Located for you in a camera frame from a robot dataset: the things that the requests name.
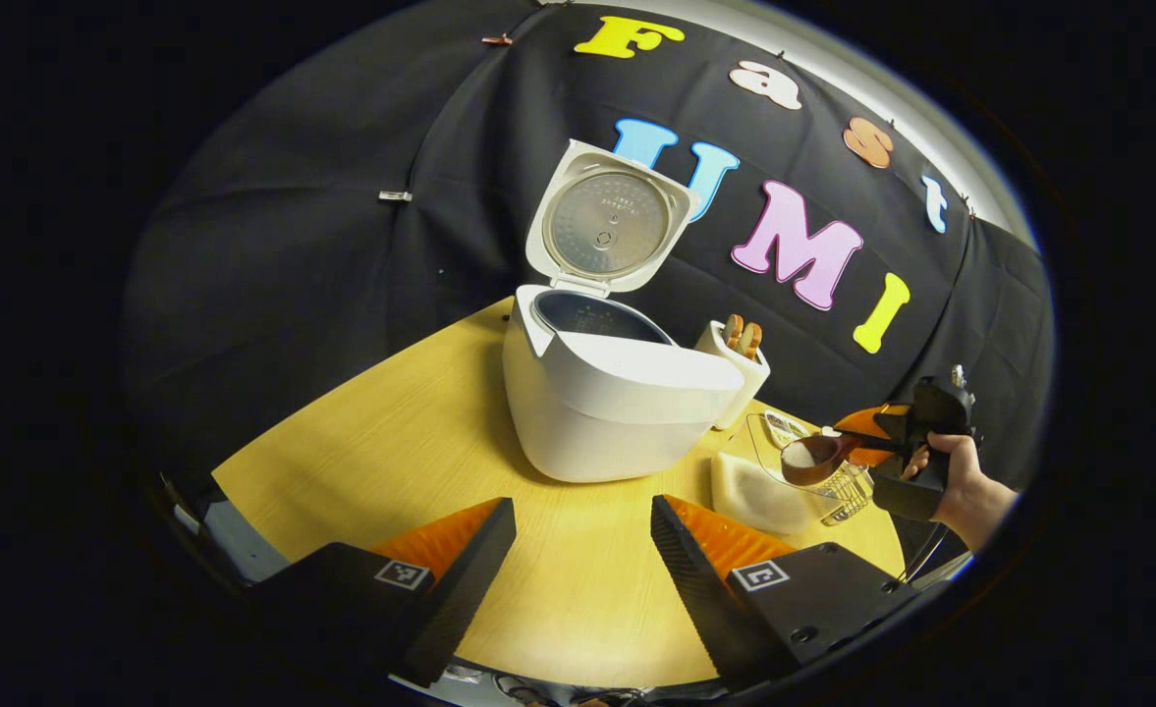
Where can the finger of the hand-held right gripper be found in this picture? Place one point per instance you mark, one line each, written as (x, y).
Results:
(870, 457)
(867, 420)

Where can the white divided grain dish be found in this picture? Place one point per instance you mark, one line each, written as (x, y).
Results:
(786, 428)

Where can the clear box of rice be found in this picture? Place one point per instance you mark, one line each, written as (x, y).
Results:
(764, 496)

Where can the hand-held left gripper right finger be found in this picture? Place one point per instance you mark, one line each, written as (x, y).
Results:
(700, 599)

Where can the white rice cooker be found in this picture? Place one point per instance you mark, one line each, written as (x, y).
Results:
(617, 412)

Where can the pink clothespin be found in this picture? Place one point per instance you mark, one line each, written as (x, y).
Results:
(497, 40)

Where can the brown toast slice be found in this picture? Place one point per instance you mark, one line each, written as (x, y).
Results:
(751, 341)
(733, 332)

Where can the black backdrop cloth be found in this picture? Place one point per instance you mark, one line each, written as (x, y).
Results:
(273, 295)

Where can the brown wooden spoon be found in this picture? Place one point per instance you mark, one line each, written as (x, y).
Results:
(813, 460)

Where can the silver metal clip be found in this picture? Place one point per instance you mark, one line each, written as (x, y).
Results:
(394, 195)

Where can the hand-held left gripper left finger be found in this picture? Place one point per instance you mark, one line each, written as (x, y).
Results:
(455, 604)

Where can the white toaster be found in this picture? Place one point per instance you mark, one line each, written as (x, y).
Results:
(746, 383)

